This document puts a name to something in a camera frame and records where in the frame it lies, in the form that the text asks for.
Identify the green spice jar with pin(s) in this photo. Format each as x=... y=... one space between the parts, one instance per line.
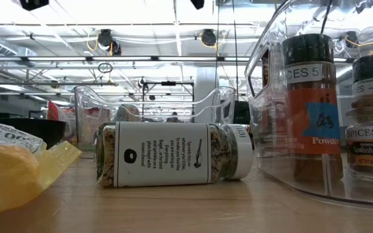
x=98 y=152

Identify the clear plastic bin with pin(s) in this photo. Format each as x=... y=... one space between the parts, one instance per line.
x=219 y=106
x=68 y=129
x=270 y=129

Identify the red bowl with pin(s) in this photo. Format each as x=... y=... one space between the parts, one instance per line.
x=37 y=129

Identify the blue clear plastic pouch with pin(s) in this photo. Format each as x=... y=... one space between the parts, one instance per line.
x=126 y=113

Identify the small clear saffron jar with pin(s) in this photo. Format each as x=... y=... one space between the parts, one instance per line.
x=371 y=152

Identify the orange label spice jar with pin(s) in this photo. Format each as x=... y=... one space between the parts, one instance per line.
x=312 y=113

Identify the black background rig frame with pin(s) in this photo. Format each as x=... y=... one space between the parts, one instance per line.
x=168 y=83

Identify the orange ramen packet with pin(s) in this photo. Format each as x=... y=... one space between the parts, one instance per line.
x=53 y=111

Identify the white label seasoning jar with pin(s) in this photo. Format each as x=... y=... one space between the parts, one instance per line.
x=160 y=153

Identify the yellow snack packet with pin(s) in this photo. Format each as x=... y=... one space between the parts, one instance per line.
x=11 y=178

